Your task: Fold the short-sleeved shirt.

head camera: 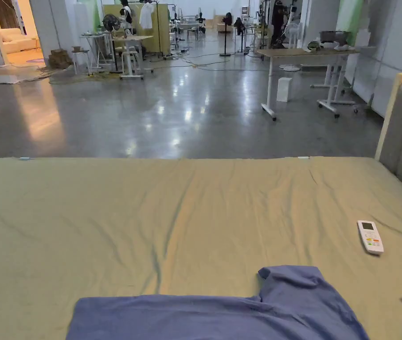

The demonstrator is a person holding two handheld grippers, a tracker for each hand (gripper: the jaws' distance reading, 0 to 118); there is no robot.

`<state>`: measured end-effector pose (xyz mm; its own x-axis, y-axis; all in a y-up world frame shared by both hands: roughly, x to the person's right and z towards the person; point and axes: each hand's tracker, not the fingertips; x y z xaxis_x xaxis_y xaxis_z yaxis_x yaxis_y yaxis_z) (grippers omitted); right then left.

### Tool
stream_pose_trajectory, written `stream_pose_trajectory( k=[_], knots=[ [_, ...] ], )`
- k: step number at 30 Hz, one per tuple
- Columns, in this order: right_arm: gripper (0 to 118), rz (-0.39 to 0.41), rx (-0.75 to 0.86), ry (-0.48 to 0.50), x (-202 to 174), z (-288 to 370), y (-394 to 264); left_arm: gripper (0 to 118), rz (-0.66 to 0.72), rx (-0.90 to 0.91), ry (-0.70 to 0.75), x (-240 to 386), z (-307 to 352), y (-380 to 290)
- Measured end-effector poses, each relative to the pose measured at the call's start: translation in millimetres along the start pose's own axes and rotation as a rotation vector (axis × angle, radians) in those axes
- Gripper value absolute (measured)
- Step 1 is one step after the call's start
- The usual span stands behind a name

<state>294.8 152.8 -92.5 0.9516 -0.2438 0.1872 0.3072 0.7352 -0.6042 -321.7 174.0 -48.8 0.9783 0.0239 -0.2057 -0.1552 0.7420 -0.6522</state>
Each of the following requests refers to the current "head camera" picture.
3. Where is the white remote control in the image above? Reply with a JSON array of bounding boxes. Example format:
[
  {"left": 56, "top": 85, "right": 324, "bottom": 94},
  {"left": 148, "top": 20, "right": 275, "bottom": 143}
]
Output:
[{"left": 356, "top": 220, "right": 385, "bottom": 256}]

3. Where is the pile of cartons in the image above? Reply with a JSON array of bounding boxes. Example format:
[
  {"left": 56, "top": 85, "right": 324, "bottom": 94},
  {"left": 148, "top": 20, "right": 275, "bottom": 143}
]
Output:
[{"left": 47, "top": 48, "right": 74, "bottom": 70}]

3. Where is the wooden table on wheels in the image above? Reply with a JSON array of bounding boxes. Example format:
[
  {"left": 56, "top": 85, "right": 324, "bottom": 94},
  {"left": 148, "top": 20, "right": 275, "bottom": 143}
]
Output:
[{"left": 257, "top": 30, "right": 362, "bottom": 122}]

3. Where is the white stool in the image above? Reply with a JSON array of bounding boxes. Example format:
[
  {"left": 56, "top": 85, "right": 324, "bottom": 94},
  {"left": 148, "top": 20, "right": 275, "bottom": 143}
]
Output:
[{"left": 71, "top": 49, "right": 91, "bottom": 76}]

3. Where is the bed with pale green sheet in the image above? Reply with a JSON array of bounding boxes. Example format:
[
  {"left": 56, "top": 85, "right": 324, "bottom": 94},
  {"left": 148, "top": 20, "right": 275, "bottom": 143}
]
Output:
[{"left": 0, "top": 155, "right": 402, "bottom": 340}]

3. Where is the white hanging shirt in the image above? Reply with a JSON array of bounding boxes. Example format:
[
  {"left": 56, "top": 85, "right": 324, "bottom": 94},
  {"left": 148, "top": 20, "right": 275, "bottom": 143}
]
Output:
[{"left": 139, "top": 2, "right": 159, "bottom": 30}]

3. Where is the white folding table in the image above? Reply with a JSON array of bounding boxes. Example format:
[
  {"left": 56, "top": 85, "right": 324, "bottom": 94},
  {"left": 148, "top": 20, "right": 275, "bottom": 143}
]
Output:
[{"left": 79, "top": 32, "right": 112, "bottom": 76}]

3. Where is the white box on floor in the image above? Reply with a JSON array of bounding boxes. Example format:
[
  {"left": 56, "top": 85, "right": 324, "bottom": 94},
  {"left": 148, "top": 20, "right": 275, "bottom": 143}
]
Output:
[{"left": 277, "top": 77, "right": 293, "bottom": 103}]

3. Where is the white sofa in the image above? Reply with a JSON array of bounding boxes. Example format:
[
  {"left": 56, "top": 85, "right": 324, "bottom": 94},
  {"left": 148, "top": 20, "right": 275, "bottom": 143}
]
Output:
[{"left": 0, "top": 28, "right": 40, "bottom": 55}]

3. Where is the white standing fan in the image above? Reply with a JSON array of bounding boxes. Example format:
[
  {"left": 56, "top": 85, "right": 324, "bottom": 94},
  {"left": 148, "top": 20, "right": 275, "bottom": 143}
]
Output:
[{"left": 278, "top": 20, "right": 304, "bottom": 73}]

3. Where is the white height-adjustable table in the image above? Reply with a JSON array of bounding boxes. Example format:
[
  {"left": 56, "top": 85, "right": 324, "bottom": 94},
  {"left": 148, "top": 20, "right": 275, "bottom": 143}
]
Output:
[{"left": 110, "top": 34, "right": 155, "bottom": 81}]

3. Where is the black standing fan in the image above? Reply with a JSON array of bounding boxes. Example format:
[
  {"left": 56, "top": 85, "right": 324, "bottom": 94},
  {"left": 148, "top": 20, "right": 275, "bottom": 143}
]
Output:
[
  {"left": 219, "top": 12, "right": 234, "bottom": 57},
  {"left": 102, "top": 14, "right": 123, "bottom": 74}
]

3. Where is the white humanoid robot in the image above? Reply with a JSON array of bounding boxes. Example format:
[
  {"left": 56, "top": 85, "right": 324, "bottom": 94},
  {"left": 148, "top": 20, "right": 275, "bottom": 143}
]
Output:
[{"left": 119, "top": 5, "right": 135, "bottom": 37}]

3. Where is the blue shirt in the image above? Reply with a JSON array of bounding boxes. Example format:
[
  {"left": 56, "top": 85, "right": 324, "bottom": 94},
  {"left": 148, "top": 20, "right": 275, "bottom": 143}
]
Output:
[{"left": 65, "top": 265, "right": 371, "bottom": 340}]

